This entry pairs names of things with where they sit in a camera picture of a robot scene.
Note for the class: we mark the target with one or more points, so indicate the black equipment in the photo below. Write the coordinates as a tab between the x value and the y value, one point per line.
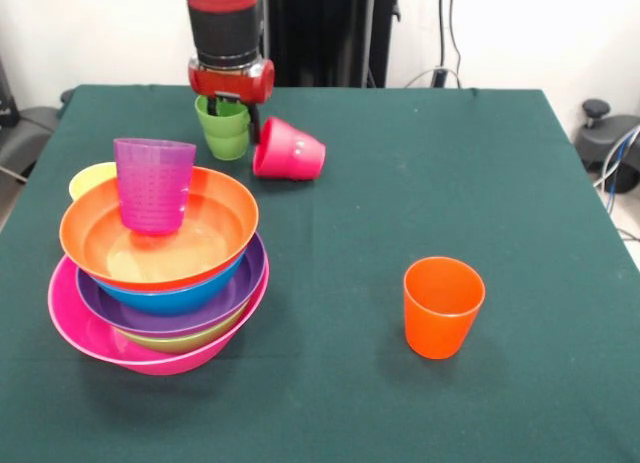
35	123

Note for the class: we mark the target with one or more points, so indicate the red cup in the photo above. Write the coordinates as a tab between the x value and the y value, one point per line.
290	153

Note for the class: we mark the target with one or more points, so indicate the purple bowl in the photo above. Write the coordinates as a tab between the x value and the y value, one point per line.
250	278

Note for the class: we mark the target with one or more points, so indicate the pink bowl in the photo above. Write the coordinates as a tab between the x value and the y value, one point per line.
75	318

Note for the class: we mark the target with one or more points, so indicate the yellow cup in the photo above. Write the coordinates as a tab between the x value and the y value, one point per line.
87	180

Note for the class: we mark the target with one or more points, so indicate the blue bowl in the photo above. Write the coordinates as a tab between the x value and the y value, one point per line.
175	300

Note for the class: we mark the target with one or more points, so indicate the black plug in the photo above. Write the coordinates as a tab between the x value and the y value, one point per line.
439	78

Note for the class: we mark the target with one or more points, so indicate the orange cup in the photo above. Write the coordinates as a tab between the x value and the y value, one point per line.
440	323

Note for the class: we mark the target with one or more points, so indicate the dark green tablecloth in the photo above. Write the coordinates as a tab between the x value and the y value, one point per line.
525	383

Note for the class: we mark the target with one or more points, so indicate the green bowl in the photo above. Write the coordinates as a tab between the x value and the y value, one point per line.
175	343

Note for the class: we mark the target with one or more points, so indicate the orange bowl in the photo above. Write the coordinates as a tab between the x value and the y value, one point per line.
220	223

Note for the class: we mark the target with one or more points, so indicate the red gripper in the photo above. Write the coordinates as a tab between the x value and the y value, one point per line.
230	85

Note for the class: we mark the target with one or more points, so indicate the green cup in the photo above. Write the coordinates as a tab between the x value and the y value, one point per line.
225	147
230	123

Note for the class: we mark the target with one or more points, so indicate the purple cup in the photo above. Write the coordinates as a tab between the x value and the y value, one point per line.
152	188

